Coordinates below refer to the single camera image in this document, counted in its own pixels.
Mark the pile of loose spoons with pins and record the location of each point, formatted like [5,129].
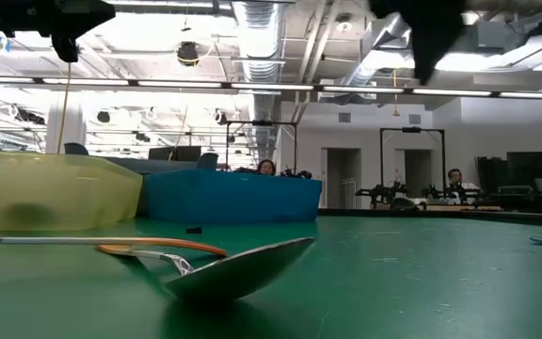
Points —
[393,292]

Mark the dark blue plastic tray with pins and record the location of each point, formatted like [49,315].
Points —
[233,195]

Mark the black ceiling-mounted device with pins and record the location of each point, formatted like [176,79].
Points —
[188,54]

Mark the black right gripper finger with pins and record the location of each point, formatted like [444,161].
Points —
[419,42]
[442,37]

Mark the black background robot arm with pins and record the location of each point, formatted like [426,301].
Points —
[384,190]
[440,190]

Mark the grey-blue plastic bin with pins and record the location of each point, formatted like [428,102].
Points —
[158,166]

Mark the yellow-green plastic tray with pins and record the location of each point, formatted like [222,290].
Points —
[54,188]

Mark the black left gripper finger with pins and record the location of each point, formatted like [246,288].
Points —
[83,8]
[75,24]

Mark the silver ceiling duct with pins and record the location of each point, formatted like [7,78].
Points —
[374,59]

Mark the person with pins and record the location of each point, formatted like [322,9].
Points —
[457,178]
[266,167]

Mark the black equipment rack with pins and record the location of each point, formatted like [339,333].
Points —
[489,174]

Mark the black monitor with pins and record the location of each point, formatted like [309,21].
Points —
[530,165]
[177,153]

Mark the small black pad piece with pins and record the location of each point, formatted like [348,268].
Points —
[193,230]

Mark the black metal frame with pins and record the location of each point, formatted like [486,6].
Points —
[261,123]
[412,129]

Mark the long ceiling light strip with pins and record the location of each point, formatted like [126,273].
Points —
[440,92]
[87,82]

